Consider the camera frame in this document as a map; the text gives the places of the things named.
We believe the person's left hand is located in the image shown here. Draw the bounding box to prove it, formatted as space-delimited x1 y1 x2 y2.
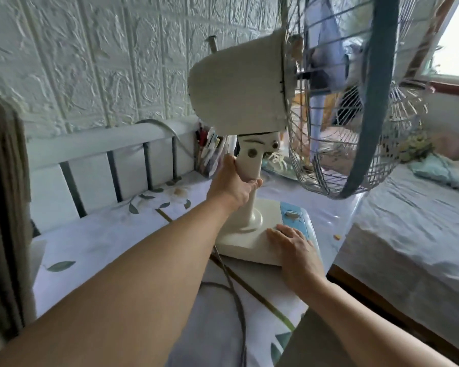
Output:
206 154 264 211

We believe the person's right hand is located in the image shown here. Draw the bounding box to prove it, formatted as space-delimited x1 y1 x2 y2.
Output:
266 223 328 299

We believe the grey fan power cord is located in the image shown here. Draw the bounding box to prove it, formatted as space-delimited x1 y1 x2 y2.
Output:
200 244 250 367

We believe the white blue table fan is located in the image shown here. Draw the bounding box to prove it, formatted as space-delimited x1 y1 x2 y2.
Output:
187 0 449 268

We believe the person's left forearm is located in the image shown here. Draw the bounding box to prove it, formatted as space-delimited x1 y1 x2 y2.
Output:
0 194 240 367

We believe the person's right forearm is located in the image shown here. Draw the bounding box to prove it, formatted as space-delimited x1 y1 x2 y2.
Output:
296 277 459 367

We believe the clear holder with pens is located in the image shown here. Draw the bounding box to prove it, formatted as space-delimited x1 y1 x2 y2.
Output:
194 125 239 179

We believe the bed with grey sheet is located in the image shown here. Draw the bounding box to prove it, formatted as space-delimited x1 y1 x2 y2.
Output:
328 159 459 360

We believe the floral cloth covered table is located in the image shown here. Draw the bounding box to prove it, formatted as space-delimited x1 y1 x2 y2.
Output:
30 169 369 367

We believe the white dotted quilt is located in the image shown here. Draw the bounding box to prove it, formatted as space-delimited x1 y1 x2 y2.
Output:
406 151 459 196

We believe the yellow floral pillow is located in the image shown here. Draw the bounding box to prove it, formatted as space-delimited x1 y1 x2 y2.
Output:
397 128 436 164

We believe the wooden framed window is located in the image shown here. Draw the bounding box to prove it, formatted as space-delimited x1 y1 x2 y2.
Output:
423 0 459 97

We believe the grey wall cable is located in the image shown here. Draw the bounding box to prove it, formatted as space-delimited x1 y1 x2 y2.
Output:
135 118 196 158

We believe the white slatted rail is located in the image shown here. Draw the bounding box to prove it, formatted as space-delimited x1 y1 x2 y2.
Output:
25 116 200 234

